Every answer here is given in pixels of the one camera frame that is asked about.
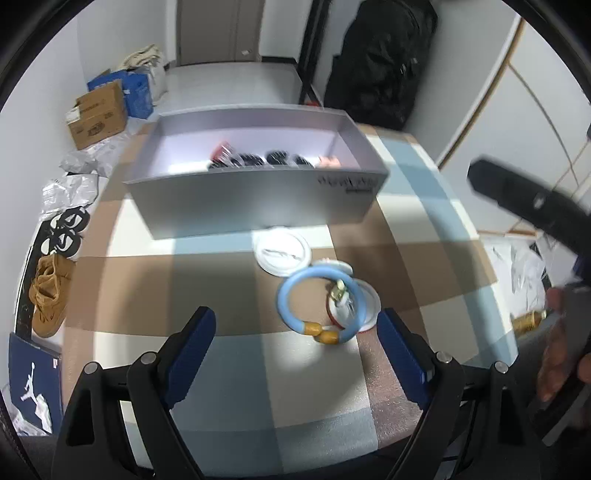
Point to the cream tote bag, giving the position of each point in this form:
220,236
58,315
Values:
150,61

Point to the grey rectangular storage box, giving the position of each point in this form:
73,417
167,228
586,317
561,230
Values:
270,180

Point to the black and white sneakers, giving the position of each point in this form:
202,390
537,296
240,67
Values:
63,233

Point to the light blue ring bangle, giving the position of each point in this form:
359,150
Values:
304,306

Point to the person's right hand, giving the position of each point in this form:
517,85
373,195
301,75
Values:
552,374

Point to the grey-brown room door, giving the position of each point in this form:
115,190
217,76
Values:
218,31

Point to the white round badge behind ring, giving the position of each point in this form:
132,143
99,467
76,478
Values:
334,264

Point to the black metal rack frame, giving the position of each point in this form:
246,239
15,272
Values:
311,47

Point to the tan suede boots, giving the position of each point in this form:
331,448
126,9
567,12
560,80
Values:
49,293

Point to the red clear hair clip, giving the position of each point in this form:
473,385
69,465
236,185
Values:
222,152

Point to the small pearl earrings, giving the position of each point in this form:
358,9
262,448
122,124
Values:
339,294

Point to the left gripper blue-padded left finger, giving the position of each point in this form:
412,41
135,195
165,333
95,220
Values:
167,374

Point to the white plastic mailer bags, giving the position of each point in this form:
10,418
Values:
79,186

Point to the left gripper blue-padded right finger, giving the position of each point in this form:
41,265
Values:
422,373

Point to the black backpack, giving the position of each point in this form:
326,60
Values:
376,77

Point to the blue cardboard box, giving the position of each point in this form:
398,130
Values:
135,88

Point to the plaid checkered table cloth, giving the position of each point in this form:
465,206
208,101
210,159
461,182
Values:
267,400

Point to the navy jordan shoe box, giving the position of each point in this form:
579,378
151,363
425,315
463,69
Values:
35,384

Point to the brown cardboard box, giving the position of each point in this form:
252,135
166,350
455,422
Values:
97,115

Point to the gold perfume bottle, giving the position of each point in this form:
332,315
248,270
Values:
528,322

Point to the white round pin badge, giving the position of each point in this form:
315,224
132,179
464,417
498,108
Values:
280,252

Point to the pink and yellow bangle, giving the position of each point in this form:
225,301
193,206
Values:
328,162

